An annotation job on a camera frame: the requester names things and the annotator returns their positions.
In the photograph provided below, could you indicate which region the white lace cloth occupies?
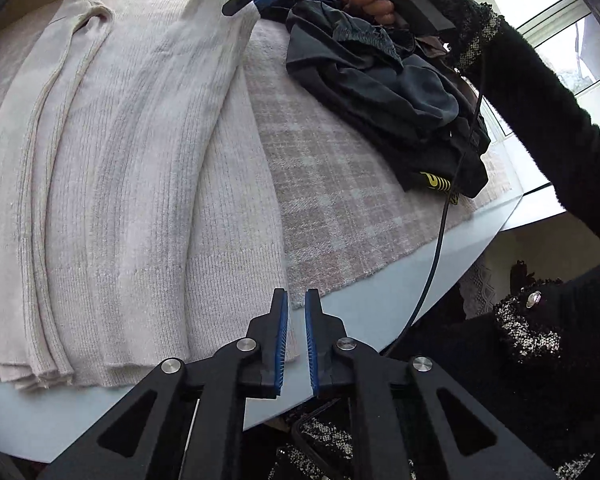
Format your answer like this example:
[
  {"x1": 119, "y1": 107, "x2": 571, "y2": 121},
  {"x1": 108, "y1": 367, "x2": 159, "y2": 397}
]
[{"x1": 460, "y1": 255, "x2": 511, "y2": 321}]

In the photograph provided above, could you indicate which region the white window frame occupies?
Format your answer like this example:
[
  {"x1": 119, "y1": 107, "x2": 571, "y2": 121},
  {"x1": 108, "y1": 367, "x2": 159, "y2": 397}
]
[{"x1": 462, "y1": 0, "x2": 600, "y2": 196}]

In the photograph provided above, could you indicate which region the pink plaid blanket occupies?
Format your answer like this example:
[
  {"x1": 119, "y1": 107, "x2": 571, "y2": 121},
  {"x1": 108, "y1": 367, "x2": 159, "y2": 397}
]
[{"x1": 0, "y1": 0, "x2": 513, "y2": 386}]

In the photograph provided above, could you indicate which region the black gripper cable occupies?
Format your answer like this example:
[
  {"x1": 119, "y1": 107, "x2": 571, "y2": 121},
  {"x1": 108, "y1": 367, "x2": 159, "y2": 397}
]
[{"x1": 384, "y1": 45, "x2": 487, "y2": 358}]

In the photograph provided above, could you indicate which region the person's right forearm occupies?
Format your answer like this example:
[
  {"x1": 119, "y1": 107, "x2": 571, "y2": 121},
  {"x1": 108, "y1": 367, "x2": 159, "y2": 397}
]
[{"x1": 450, "y1": 5, "x2": 600, "y2": 256}]

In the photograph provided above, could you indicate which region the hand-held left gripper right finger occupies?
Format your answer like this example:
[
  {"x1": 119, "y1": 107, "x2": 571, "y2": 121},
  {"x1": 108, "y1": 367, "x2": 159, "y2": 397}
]
[{"x1": 304, "y1": 288, "x2": 561, "y2": 480}]

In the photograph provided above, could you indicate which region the person's black tweed jacket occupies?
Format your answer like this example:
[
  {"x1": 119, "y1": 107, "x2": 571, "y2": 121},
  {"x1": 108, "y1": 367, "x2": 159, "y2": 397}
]
[{"x1": 275, "y1": 255, "x2": 600, "y2": 480}]

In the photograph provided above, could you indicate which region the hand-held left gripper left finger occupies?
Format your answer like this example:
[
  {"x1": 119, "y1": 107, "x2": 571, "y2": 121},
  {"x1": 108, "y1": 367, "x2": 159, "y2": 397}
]
[{"x1": 39, "y1": 288, "x2": 289, "y2": 480}]

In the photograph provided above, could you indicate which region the cream ribbed cardigan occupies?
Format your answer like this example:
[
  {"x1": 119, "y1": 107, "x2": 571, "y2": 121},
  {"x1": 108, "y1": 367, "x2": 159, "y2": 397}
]
[{"x1": 0, "y1": 0, "x2": 301, "y2": 393}]

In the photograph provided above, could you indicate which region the navy garment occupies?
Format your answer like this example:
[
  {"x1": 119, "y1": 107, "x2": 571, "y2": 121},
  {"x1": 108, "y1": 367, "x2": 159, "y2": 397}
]
[{"x1": 285, "y1": 0, "x2": 461, "y2": 131}]

